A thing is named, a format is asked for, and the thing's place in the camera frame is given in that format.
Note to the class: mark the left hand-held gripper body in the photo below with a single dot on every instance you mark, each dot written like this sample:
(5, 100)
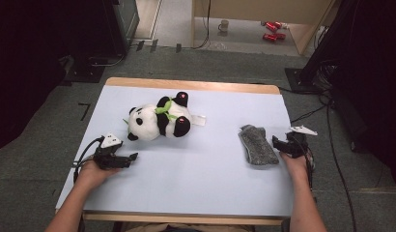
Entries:
(106, 158)

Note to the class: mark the red can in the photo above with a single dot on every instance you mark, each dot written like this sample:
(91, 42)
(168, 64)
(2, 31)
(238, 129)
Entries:
(269, 37)
(270, 27)
(278, 24)

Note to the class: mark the black stand with base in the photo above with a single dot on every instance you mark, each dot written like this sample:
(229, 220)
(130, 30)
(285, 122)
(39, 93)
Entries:
(318, 58)

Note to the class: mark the black stand base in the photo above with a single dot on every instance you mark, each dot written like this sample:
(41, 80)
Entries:
(85, 72)

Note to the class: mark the wooden table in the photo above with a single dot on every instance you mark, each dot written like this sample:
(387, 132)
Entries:
(186, 84)

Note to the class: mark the light blue table mat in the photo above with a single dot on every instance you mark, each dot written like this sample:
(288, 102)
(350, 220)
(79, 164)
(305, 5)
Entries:
(186, 180)

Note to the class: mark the person's left hand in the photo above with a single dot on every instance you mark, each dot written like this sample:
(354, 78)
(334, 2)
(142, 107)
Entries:
(91, 175)

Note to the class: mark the person's right hand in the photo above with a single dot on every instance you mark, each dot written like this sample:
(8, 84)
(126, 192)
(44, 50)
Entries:
(297, 166)

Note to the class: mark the beige mug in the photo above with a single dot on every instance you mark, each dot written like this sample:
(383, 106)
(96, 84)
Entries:
(223, 25)

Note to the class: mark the grey cloth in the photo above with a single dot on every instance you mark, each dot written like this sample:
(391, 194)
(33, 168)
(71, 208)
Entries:
(258, 145)

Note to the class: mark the black curtain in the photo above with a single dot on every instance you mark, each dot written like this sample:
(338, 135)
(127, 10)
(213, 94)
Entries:
(376, 80)
(22, 64)

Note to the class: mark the dark cabinet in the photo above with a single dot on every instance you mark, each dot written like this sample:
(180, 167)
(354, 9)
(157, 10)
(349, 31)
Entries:
(122, 22)

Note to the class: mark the panda plush toy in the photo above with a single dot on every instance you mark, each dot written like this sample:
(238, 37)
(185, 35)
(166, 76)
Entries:
(147, 124)

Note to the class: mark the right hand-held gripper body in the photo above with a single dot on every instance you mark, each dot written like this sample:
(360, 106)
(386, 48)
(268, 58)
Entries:
(296, 145)

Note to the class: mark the light wooden cabinet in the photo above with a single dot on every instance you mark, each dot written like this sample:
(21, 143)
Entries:
(250, 8)

